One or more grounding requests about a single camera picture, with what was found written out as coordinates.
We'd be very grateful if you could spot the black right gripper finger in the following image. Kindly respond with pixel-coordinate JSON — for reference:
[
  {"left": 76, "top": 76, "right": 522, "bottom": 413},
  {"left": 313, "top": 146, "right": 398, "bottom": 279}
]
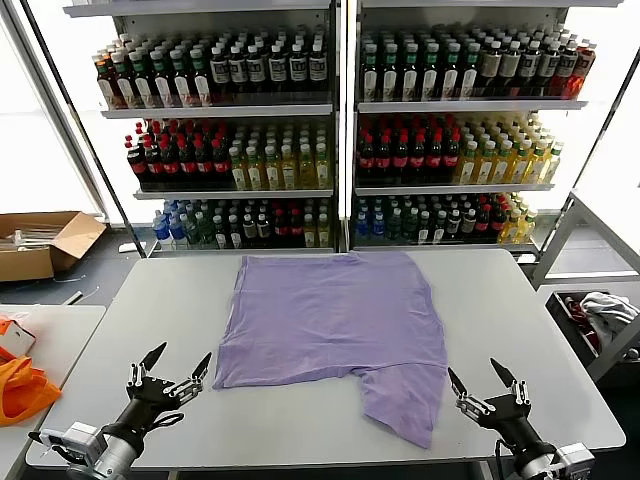
[
  {"left": 489, "top": 356, "right": 531, "bottom": 405},
  {"left": 447, "top": 366, "right": 495, "bottom": 416}
]

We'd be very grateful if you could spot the grey metal frame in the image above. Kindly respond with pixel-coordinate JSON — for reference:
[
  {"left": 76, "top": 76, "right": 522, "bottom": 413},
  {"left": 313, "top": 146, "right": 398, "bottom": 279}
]
[{"left": 528, "top": 189, "right": 640, "bottom": 387}]

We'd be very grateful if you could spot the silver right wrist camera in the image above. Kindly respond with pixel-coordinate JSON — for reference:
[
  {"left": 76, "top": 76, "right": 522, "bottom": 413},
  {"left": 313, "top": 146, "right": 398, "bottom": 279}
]
[{"left": 553, "top": 441, "right": 597, "bottom": 479}]

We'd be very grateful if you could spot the grey metal shelf unit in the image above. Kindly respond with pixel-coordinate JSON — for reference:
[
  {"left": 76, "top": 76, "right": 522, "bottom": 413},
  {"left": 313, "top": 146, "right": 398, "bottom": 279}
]
[
  {"left": 349, "top": 0, "right": 591, "bottom": 254},
  {"left": 62, "top": 0, "right": 342, "bottom": 259}
]

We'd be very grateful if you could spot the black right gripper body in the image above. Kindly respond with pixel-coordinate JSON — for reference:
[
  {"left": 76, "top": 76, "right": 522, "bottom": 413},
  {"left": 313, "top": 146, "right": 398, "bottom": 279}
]
[{"left": 477, "top": 392, "right": 557, "bottom": 460}]

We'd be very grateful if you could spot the green label tea bottle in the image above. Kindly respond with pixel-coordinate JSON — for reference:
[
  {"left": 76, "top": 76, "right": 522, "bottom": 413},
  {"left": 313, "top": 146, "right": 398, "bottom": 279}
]
[
  {"left": 400, "top": 42, "right": 421, "bottom": 102},
  {"left": 420, "top": 42, "right": 441, "bottom": 102},
  {"left": 440, "top": 41, "right": 461, "bottom": 101},
  {"left": 170, "top": 48, "right": 192, "bottom": 108},
  {"left": 110, "top": 51, "right": 133, "bottom": 109},
  {"left": 129, "top": 49, "right": 152, "bottom": 109},
  {"left": 360, "top": 42, "right": 381, "bottom": 102},
  {"left": 150, "top": 48, "right": 172, "bottom": 108},
  {"left": 380, "top": 42, "right": 401, "bottom": 102},
  {"left": 460, "top": 41, "right": 480, "bottom": 101},
  {"left": 190, "top": 47, "right": 212, "bottom": 107}
]

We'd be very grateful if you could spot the dark bottle beige label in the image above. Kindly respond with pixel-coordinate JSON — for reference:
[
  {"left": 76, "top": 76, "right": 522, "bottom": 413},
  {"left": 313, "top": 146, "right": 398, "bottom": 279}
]
[
  {"left": 499, "top": 40, "right": 521, "bottom": 99},
  {"left": 479, "top": 40, "right": 502, "bottom": 99}
]

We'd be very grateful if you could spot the small cola bottle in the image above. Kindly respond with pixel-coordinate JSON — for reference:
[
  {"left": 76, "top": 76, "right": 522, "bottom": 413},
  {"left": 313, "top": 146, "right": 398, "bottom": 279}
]
[
  {"left": 272, "top": 209, "right": 290, "bottom": 249},
  {"left": 475, "top": 204, "right": 492, "bottom": 244},
  {"left": 490, "top": 204, "right": 507, "bottom": 244},
  {"left": 287, "top": 209, "right": 305, "bottom": 249}
]

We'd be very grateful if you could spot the purple t-shirt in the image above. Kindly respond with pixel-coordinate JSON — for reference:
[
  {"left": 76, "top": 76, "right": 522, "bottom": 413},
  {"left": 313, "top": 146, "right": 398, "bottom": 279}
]
[{"left": 212, "top": 251, "right": 449, "bottom": 450}]

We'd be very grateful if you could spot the white vertical light strip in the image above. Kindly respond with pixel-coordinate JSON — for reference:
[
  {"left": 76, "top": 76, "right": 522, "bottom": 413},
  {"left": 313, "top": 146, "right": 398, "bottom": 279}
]
[{"left": 338, "top": 0, "right": 350, "bottom": 221}]

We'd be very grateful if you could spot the small green bottle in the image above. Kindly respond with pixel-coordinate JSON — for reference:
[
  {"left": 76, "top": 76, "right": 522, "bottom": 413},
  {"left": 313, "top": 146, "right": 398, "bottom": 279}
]
[
  {"left": 402, "top": 208, "right": 419, "bottom": 245},
  {"left": 386, "top": 208, "right": 404, "bottom": 245},
  {"left": 198, "top": 212, "right": 216, "bottom": 250},
  {"left": 183, "top": 212, "right": 202, "bottom": 250}
]

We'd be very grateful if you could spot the red crumpled garment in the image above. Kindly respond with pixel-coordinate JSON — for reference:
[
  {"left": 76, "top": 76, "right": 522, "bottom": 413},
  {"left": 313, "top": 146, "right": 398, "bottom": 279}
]
[{"left": 562, "top": 295, "right": 602, "bottom": 352}]

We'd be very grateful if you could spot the black plastic bin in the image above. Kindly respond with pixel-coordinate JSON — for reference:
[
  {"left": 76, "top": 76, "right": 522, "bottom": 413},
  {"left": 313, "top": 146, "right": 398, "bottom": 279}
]
[{"left": 544, "top": 289, "right": 640, "bottom": 372}]

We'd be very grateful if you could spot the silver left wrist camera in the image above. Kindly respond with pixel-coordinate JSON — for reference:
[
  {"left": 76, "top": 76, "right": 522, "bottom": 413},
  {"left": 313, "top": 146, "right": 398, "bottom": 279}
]
[{"left": 29, "top": 421, "right": 104, "bottom": 469}]

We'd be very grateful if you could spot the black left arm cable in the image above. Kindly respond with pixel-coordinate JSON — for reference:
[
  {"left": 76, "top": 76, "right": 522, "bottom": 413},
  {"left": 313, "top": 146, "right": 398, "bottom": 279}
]
[{"left": 147, "top": 410, "right": 186, "bottom": 432}]

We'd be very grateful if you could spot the red cap cola bottle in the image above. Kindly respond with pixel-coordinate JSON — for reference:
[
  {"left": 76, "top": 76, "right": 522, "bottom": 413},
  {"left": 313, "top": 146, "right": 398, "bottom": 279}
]
[
  {"left": 125, "top": 137, "right": 148, "bottom": 185},
  {"left": 392, "top": 131, "right": 412, "bottom": 183},
  {"left": 211, "top": 139, "right": 232, "bottom": 187},
  {"left": 159, "top": 139, "right": 180, "bottom": 188},
  {"left": 176, "top": 139, "right": 197, "bottom": 188},
  {"left": 357, "top": 132, "right": 378, "bottom": 183},
  {"left": 443, "top": 129, "right": 463, "bottom": 182},
  {"left": 194, "top": 138, "right": 215, "bottom": 188},
  {"left": 375, "top": 131, "right": 395, "bottom": 183},
  {"left": 409, "top": 130, "right": 429, "bottom": 183},
  {"left": 427, "top": 130, "right": 447, "bottom": 182},
  {"left": 142, "top": 139, "right": 164, "bottom": 187}
]

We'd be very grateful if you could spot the white grey crumpled garment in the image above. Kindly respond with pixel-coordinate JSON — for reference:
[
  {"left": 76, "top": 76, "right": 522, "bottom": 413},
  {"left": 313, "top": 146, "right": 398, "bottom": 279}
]
[{"left": 578, "top": 291, "right": 640, "bottom": 347}]

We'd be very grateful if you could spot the dark bottle white label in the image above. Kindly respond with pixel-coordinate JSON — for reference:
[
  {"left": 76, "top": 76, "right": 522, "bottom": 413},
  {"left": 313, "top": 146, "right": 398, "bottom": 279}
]
[
  {"left": 267, "top": 43, "right": 288, "bottom": 104},
  {"left": 538, "top": 40, "right": 561, "bottom": 98},
  {"left": 228, "top": 44, "right": 249, "bottom": 105},
  {"left": 247, "top": 44, "right": 268, "bottom": 104},
  {"left": 288, "top": 43, "right": 308, "bottom": 104},
  {"left": 518, "top": 40, "right": 541, "bottom": 98},
  {"left": 557, "top": 42, "right": 579, "bottom": 98},
  {"left": 209, "top": 44, "right": 230, "bottom": 105},
  {"left": 307, "top": 42, "right": 327, "bottom": 103}
]

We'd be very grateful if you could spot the open cardboard box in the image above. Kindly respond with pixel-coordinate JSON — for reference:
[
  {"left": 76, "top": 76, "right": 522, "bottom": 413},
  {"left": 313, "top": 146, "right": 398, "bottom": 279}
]
[{"left": 0, "top": 210, "right": 108, "bottom": 284}]

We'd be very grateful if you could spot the white plastic tubes bundle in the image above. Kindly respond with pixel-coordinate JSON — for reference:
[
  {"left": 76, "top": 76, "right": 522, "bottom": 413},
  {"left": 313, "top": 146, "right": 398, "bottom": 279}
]
[{"left": 12, "top": 228, "right": 65, "bottom": 248}]

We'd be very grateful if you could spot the orange fabric bag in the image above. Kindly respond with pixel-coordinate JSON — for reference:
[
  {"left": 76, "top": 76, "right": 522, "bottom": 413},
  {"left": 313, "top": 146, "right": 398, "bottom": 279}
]
[{"left": 0, "top": 354, "right": 63, "bottom": 428}]

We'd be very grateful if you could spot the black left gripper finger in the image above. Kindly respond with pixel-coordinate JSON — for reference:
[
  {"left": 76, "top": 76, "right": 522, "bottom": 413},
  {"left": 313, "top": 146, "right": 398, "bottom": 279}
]
[
  {"left": 128, "top": 341, "right": 169, "bottom": 387},
  {"left": 168, "top": 351, "right": 214, "bottom": 402}
]

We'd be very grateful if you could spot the black slanted pole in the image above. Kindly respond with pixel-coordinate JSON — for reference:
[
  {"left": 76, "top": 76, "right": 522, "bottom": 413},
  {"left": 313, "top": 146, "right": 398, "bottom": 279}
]
[
  {"left": 562, "top": 44, "right": 640, "bottom": 214},
  {"left": 18, "top": 0, "right": 147, "bottom": 259}
]

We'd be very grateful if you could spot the red tea bottle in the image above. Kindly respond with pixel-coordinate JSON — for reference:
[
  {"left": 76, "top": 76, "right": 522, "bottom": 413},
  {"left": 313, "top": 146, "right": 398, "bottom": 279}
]
[
  {"left": 573, "top": 43, "right": 598, "bottom": 99},
  {"left": 93, "top": 48, "right": 116, "bottom": 109}
]

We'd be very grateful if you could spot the orange white small box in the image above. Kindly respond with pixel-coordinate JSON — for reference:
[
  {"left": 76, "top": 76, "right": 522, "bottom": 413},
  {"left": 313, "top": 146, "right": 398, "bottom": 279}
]
[{"left": 0, "top": 315, "right": 38, "bottom": 357}]

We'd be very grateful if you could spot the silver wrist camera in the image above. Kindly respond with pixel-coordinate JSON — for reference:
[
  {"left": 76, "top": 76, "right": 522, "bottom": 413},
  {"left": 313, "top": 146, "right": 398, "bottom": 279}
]
[
  {"left": 553, "top": 441, "right": 597, "bottom": 479},
  {"left": 29, "top": 421, "right": 104, "bottom": 469}
]

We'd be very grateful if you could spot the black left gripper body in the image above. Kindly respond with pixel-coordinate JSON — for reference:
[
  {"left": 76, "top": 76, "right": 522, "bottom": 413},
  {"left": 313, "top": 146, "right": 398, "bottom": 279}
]
[{"left": 104, "top": 377, "right": 181, "bottom": 442}]

